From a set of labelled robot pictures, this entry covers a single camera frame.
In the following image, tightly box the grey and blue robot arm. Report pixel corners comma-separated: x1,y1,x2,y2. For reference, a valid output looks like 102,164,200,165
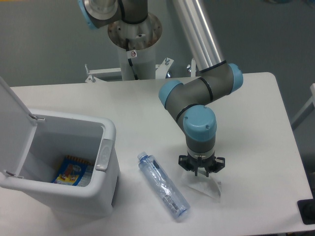
78,0,243,174

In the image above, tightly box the black cable on pedestal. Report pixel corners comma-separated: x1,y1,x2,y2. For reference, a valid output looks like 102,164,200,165
125,38,139,81

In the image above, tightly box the black clamp at table edge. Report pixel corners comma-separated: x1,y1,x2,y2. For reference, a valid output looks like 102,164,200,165
297,199,315,225

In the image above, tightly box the white frame leg right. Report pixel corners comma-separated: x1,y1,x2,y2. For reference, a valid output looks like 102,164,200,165
291,83,315,130

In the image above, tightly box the clear plastic bag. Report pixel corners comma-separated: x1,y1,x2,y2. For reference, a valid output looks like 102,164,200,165
181,170,221,201

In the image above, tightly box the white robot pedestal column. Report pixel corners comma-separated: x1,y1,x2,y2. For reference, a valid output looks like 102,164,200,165
108,13,162,81

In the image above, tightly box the clear plastic water bottle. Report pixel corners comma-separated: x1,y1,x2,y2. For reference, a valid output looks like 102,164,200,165
137,152,190,219

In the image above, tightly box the white upright bracket post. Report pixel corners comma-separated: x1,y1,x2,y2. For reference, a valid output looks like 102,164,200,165
187,58,196,77

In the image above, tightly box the white trash can lid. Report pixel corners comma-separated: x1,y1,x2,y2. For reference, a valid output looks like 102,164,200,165
0,79,37,176

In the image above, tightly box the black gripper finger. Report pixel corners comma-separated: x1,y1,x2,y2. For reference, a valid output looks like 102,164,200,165
178,154,198,176
205,156,225,177

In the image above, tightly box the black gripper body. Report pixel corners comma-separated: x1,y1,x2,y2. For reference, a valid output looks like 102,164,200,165
187,154,216,172

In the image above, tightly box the white bracket with bolt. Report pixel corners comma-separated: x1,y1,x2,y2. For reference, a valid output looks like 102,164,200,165
156,58,174,79

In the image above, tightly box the white metal frame bracket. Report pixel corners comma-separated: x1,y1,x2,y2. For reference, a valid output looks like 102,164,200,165
85,64,122,83

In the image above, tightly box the blue snack wrapper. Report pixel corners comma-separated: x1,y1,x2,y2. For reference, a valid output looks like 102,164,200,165
51,155,94,187

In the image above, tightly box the white plastic trash can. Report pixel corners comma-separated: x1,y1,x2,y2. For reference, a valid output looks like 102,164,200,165
0,109,120,217

